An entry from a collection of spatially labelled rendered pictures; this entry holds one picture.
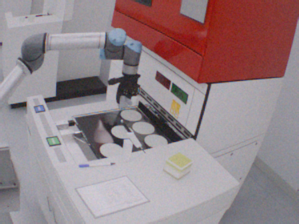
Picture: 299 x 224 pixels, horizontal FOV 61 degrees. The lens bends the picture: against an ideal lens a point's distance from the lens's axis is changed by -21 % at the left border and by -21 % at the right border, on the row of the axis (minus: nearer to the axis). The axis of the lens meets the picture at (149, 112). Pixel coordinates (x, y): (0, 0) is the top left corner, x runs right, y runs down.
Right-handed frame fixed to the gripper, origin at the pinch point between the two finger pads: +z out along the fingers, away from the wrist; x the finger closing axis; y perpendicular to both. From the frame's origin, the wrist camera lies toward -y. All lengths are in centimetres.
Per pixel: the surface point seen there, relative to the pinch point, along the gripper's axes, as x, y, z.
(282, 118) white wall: 139, 86, 30
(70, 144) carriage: -37.3, -0.6, 3.5
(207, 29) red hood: -9, 37, -54
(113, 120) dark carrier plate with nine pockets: -9.9, 3.1, 1.6
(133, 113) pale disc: 1.9, 6.6, 1.4
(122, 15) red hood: 22, -22, -42
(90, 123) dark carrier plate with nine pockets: -19.7, -3.1, 1.6
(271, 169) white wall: 131, 98, 81
